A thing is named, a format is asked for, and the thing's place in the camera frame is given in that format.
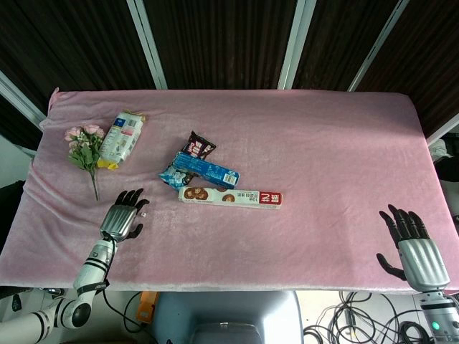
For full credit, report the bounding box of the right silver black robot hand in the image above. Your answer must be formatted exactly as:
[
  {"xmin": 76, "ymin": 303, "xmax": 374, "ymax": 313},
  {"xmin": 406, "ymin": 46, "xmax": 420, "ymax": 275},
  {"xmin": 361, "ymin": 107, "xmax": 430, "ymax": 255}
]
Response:
[{"xmin": 376, "ymin": 204, "xmax": 451, "ymax": 292}]

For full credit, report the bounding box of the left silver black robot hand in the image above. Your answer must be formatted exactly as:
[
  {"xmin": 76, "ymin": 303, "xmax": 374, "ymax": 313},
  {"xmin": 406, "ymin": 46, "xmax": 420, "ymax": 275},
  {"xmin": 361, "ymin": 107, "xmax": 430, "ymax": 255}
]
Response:
[{"xmin": 99, "ymin": 188, "xmax": 151, "ymax": 242}]

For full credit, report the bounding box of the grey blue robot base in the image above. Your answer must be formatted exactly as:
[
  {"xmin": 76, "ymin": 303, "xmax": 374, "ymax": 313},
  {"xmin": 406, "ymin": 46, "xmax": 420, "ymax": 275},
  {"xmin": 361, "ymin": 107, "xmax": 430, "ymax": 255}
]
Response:
[{"xmin": 151, "ymin": 290, "xmax": 306, "ymax": 344}]

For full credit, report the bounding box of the blue white patterned snack packet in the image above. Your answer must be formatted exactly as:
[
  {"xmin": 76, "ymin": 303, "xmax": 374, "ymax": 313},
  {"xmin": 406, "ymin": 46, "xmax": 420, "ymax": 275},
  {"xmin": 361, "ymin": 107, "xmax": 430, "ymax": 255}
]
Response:
[{"xmin": 157, "ymin": 163, "xmax": 200, "ymax": 190}]

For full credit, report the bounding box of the pink artificial flower bouquet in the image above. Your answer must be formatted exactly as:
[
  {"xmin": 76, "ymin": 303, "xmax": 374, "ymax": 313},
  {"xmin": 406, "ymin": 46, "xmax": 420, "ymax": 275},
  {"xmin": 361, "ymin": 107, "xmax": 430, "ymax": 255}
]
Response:
[{"xmin": 64, "ymin": 123, "xmax": 106, "ymax": 201}]

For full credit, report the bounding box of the white yellow snack bag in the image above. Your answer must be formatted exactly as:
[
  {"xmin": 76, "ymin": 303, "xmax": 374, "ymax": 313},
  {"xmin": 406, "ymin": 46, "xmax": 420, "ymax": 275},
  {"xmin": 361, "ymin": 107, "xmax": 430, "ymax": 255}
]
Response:
[{"xmin": 96, "ymin": 109, "xmax": 148, "ymax": 171}]

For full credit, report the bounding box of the orange tag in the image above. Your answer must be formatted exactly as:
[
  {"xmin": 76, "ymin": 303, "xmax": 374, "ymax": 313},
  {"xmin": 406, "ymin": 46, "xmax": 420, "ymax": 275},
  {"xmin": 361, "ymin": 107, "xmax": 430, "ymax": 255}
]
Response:
[{"xmin": 135, "ymin": 291, "xmax": 160, "ymax": 323}]

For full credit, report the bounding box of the blue rectangular box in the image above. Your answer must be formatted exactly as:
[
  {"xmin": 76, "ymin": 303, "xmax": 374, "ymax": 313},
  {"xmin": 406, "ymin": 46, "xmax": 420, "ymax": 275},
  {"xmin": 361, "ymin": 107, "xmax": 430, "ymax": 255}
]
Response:
[{"xmin": 171, "ymin": 151, "xmax": 241, "ymax": 189}]

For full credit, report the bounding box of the dark brown snack packet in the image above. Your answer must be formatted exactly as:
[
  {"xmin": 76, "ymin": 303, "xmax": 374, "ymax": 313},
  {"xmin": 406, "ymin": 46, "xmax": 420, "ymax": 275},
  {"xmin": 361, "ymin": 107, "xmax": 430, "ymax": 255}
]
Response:
[{"xmin": 181, "ymin": 130, "xmax": 217, "ymax": 161}]

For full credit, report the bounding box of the long white red wrap box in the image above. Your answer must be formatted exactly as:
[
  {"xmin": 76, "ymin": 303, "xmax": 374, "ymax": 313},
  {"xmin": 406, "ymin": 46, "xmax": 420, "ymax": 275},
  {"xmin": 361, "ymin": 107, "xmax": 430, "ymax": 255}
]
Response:
[{"xmin": 178, "ymin": 186, "xmax": 283, "ymax": 210}]

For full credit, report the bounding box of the pink velvet tablecloth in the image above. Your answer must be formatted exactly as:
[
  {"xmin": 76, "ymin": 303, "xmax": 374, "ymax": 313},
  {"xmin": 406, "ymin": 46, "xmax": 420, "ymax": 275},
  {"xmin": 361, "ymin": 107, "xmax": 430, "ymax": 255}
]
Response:
[{"xmin": 0, "ymin": 87, "xmax": 459, "ymax": 295}]

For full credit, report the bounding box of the black cable bundle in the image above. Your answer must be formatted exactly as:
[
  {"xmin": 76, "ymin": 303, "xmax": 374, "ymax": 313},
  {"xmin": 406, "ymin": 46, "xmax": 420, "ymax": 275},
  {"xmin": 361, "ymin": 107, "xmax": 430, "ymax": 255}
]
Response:
[{"xmin": 303, "ymin": 290, "xmax": 435, "ymax": 344}]

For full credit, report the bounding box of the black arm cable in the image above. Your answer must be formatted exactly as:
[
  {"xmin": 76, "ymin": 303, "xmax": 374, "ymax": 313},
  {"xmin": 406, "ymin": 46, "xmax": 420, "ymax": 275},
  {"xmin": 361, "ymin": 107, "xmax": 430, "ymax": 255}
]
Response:
[{"xmin": 102, "ymin": 240, "xmax": 151, "ymax": 333}]

